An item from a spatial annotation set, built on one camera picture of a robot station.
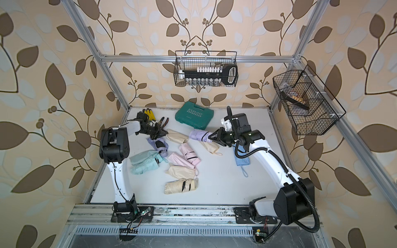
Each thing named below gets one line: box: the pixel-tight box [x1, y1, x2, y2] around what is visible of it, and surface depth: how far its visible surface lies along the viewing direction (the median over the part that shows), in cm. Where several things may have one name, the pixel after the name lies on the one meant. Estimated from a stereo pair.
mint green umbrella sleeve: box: [129, 149, 163, 166], surface depth 93 cm
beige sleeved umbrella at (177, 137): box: [165, 128, 189, 144], surface depth 101 cm
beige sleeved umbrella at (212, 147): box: [199, 141, 223, 156], surface depth 98 cm
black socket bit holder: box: [178, 64, 239, 86], surface depth 86 cm
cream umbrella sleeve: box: [165, 165, 197, 180], surface depth 88 cm
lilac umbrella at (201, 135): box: [189, 129, 213, 144], surface depth 81 cm
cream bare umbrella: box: [164, 177, 200, 194], surface depth 82 cm
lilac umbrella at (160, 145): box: [146, 136, 169, 158], surface depth 98 cm
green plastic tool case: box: [174, 101, 215, 131], surface depth 114 cm
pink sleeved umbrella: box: [178, 142, 202, 166], surface depth 93 cm
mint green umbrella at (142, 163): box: [129, 150, 170, 175], surface depth 91 cm
